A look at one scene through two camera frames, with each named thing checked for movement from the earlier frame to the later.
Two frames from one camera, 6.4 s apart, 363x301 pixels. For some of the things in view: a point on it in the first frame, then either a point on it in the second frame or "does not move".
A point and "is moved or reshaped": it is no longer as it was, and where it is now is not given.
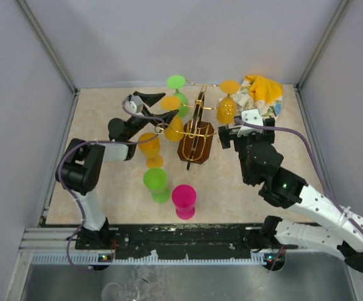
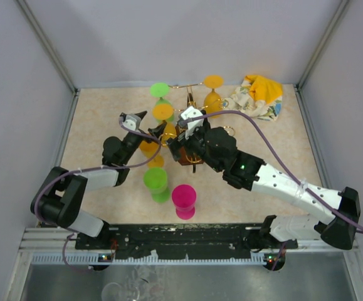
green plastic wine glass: x=155 y=179 does not move
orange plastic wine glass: x=151 y=149 does not move
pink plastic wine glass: x=184 y=197 does not move
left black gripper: x=150 y=99 → x=157 y=131
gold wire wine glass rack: x=197 y=140 is moved or reshaped
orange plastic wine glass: x=175 y=131 is moved or reshaped
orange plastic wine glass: x=227 y=109 → x=212 y=102
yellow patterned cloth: x=261 y=93 does not move
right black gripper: x=226 y=135 → x=175 y=143
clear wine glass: x=114 y=291 does not move
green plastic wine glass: x=177 y=81 → x=160 y=89
